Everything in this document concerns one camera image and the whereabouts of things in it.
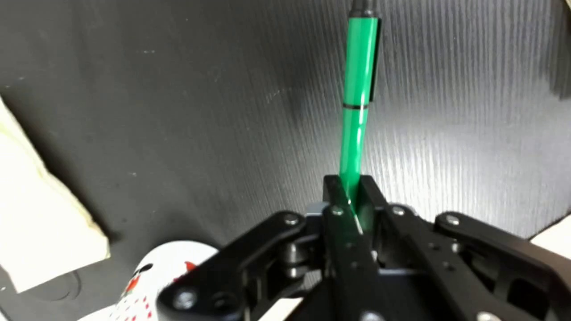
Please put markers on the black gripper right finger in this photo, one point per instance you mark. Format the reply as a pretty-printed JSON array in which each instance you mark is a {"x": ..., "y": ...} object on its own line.
[{"x": 477, "y": 269}]

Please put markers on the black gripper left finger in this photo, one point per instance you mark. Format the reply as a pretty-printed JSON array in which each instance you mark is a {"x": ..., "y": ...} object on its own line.
[{"x": 273, "y": 258}]

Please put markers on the green pen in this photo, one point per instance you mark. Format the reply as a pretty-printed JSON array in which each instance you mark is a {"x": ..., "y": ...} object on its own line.
[{"x": 357, "y": 92}]

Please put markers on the white mug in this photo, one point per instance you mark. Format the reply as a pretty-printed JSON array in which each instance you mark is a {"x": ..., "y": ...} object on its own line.
[{"x": 156, "y": 271}]

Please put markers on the beige napkin front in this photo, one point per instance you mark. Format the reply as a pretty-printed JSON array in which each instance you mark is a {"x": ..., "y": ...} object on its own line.
[{"x": 45, "y": 230}]

